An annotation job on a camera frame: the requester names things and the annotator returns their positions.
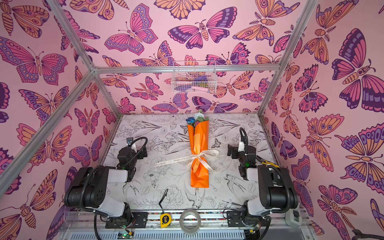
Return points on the clear tape roll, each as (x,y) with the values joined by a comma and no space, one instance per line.
(190,221)

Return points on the white fake rose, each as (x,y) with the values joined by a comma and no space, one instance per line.
(200,117)

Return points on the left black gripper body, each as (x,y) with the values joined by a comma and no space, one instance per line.
(138,156)

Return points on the grey plastic clamp device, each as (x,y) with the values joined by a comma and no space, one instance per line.
(293,217)

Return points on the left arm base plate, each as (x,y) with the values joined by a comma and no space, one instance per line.
(136,220)

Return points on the yellow tape measure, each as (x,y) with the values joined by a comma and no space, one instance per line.
(165,218)

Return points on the orange wrapping paper sheet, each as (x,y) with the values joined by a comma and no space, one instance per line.
(199,137)

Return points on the white wire basket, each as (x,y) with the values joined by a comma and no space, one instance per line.
(194,77)

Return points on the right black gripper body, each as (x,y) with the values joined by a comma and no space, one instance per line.
(240,151)

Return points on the yellow handled pliers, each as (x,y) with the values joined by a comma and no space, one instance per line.
(265,162)

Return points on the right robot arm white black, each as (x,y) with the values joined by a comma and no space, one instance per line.
(277,194)

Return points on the green circuit board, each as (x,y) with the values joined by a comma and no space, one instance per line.
(127,235)

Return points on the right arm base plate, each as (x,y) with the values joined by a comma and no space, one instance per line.
(236,218)

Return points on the blue fake rose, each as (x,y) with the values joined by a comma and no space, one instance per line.
(191,121)

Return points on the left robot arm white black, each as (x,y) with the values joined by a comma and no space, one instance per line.
(88,190)

